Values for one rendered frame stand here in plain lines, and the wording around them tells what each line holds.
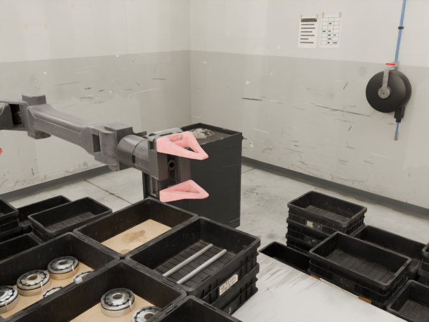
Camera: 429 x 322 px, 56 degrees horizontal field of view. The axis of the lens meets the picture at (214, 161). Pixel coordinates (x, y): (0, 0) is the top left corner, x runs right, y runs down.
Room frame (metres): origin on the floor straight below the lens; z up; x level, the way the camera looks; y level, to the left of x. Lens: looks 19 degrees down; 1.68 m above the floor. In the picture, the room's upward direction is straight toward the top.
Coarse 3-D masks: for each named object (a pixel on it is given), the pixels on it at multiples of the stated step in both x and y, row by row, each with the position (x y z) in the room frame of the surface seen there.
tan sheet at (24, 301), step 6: (84, 264) 1.29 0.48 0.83; (84, 270) 1.25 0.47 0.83; (54, 282) 1.18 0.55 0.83; (60, 282) 1.18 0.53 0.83; (66, 282) 1.18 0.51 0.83; (48, 288) 1.15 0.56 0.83; (24, 300) 1.09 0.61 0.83; (30, 300) 1.09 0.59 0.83; (36, 300) 1.09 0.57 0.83; (18, 306) 1.06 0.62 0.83; (24, 306) 1.06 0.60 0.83; (6, 312) 1.03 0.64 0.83; (12, 312) 1.03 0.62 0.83
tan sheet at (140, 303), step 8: (136, 296) 1.11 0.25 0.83; (136, 304) 1.07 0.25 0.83; (144, 304) 1.07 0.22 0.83; (152, 304) 1.07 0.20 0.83; (88, 312) 1.03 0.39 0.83; (96, 312) 1.03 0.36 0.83; (72, 320) 1.00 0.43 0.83; (80, 320) 1.00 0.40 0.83; (88, 320) 1.00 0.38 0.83; (96, 320) 1.00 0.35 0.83; (104, 320) 1.00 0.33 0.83; (112, 320) 1.00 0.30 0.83; (120, 320) 1.00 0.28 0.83; (128, 320) 1.00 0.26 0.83
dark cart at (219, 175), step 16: (192, 128) 3.14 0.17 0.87; (208, 128) 3.13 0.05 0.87; (224, 128) 3.01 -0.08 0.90; (208, 144) 2.65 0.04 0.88; (224, 144) 2.76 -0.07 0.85; (240, 144) 2.89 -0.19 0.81; (192, 160) 2.54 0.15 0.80; (208, 160) 2.65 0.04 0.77; (224, 160) 2.77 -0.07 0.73; (240, 160) 2.89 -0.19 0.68; (144, 176) 2.77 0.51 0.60; (192, 176) 2.54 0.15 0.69; (208, 176) 2.65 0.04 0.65; (224, 176) 2.77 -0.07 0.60; (240, 176) 2.89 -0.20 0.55; (144, 192) 2.77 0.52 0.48; (208, 192) 2.65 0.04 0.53; (224, 192) 2.77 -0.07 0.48; (240, 192) 2.90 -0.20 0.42; (192, 208) 2.54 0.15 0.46; (208, 208) 2.65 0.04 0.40; (224, 208) 2.77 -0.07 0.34; (240, 208) 2.90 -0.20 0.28; (224, 224) 2.77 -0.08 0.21
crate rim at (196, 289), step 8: (184, 224) 1.41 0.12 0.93; (216, 224) 1.42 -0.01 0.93; (176, 232) 1.36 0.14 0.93; (240, 232) 1.35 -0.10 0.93; (160, 240) 1.30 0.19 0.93; (256, 240) 1.29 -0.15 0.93; (144, 248) 1.24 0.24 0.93; (248, 248) 1.24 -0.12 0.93; (256, 248) 1.27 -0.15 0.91; (128, 256) 1.19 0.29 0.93; (240, 256) 1.19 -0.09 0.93; (136, 264) 1.14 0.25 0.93; (224, 264) 1.14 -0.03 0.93; (232, 264) 1.16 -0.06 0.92; (152, 272) 1.10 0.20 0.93; (216, 272) 1.10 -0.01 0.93; (224, 272) 1.12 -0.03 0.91; (168, 280) 1.05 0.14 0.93; (200, 280) 1.05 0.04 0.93; (208, 280) 1.06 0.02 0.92; (184, 288) 1.01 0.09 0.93; (192, 288) 1.01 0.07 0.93; (200, 288) 1.03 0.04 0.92
